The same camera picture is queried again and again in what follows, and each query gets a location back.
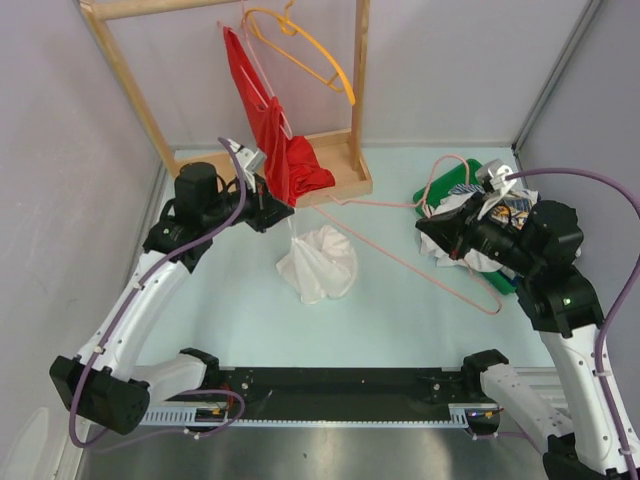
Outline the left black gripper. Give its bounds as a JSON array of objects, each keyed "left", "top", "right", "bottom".
[{"left": 202, "top": 172, "right": 293, "bottom": 233}]

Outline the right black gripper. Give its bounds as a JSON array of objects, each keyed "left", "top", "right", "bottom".
[{"left": 415, "top": 190, "right": 538, "bottom": 274}]

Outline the pink wire hanger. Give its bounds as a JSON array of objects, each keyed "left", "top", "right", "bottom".
[{"left": 310, "top": 154, "right": 503, "bottom": 316}]

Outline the white tank top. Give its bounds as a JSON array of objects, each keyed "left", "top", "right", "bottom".
[{"left": 276, "top": 225, "right": 359, "bottom": 305}]

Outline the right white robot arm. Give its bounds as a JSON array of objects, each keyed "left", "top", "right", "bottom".
[{"left": 416, "top": 194, "right": 639, "bottom": 479}]

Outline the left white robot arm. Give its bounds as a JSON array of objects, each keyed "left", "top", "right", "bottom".
[{"left": 49, "top": 162, "right": 295, "bottom": 448}]

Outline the red tank top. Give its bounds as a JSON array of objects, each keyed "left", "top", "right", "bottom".
[{"left": 222, "top": 27, "right": 336, "bottom": 206}]

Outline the pink hanger under red top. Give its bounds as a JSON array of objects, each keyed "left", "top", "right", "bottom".
[{"left": 217, "top": 20, "right": 293, "bottom": 150}]

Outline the yellow hanger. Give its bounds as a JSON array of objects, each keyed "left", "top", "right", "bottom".
[{"left": 242, "top": 1, "right": 356, "bottom": 106}]

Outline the green plastic bin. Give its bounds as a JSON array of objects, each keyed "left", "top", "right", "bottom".
[{"left": 428, "top": 158, "right": 516, "bottom": 295}]

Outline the white printed shirt pile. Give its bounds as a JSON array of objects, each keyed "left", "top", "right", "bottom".
[{"left": 420, "top": 184, "right": 538, "bottom": 273}]

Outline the wooden clothes rack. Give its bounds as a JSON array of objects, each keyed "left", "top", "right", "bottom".
[{"left": 78, "top": 1, "right": 374, "bottom": 207}]

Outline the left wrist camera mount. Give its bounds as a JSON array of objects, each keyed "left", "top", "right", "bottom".
[{"left": 218, "top": 137, "right": 266, "bottom": 177}]

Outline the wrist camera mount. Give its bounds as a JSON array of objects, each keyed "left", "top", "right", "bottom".
[
  {"left": 476, "top": 159, "right": 516, "bottom": 220},
  {"left": 218, "top": 137, "right": 266, "bottom": 177}
]

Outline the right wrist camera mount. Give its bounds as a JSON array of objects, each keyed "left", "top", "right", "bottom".
[{"left": 476, "top": 159, "right": 516, "bottom": 220}]

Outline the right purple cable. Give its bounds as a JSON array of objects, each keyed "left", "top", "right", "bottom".
[{"left": 472, "top": 168, "right": 640, "bottom": 480}]

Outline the purple cable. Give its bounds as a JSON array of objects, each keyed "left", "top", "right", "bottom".
[
  {"left": 472, "top": 168, "right": 640, "bottom": 480},
  {"left": 68, "top": 138, "right": 249, "bottom": 449}
]

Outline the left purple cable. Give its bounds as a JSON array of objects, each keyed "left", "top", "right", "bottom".
[{"left": 68, "top": 138, "right": 249, "bottom": 449}]

